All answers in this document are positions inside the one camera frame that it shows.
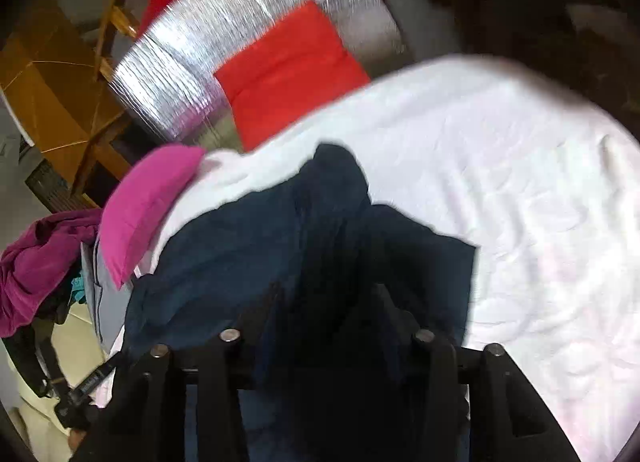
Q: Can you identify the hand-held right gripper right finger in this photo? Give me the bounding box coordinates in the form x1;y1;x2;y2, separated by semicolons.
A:
410;328;583;462

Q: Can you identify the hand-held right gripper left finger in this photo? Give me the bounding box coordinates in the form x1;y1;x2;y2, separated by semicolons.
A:
75;327;251;462

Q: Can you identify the navy blue padded jacket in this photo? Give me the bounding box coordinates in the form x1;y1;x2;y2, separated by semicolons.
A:
122;143;478;462

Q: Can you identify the black garment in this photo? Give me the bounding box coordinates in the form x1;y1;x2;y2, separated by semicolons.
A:
7;319;68;398

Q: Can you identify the grey garment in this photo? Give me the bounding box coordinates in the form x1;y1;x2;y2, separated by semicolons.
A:
80;239;136;350

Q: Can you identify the teal cloth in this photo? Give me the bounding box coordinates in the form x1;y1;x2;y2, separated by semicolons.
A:
67;269;88;305

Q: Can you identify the magenta blanket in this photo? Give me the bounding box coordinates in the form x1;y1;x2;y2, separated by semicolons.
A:
0;209;103;338

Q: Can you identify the pink pillow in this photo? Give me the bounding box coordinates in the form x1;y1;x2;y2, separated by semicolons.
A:
99;145;207;290

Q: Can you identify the white bed sheet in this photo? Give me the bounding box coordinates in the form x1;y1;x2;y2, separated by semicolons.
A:
92;53;640;462

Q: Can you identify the orange wooden cabinet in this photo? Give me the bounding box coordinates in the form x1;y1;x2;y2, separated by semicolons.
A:
0;0;131;208

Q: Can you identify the silver foil insulation board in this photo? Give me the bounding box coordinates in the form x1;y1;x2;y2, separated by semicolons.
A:
111;0;408;150

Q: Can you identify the red orange cushion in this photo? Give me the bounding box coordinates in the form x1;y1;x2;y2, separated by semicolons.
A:
214;0;372;153

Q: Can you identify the wooden stair railing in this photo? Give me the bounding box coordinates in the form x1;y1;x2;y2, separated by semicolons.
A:
95;0;166;83

